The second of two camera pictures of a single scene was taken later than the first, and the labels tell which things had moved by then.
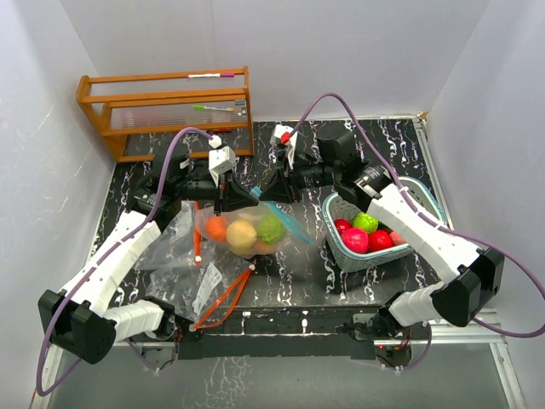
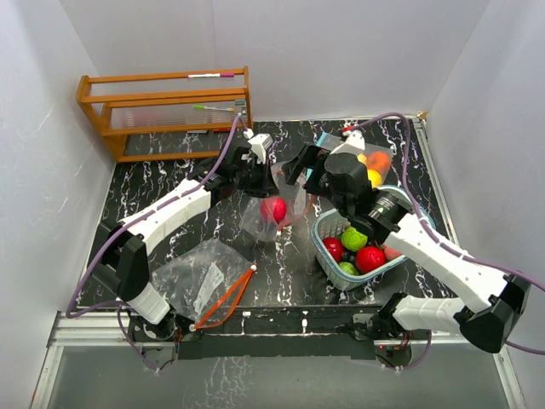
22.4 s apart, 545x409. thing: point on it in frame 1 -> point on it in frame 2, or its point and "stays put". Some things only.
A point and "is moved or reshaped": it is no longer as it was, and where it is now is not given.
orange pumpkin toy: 216,228 is moved or reshaped
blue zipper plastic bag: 256,231 is moved or reshaped
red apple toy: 342,224 -> 369,258
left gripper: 233,197 -> 266,187
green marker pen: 204,107 stays put
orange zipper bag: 180,244 -> 264,217
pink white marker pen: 210,75 stays put
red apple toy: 379,240 -> 273,208
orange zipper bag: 203,295 stays put
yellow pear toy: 241,234 is moved or reshaped
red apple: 355,240 -> 335,246
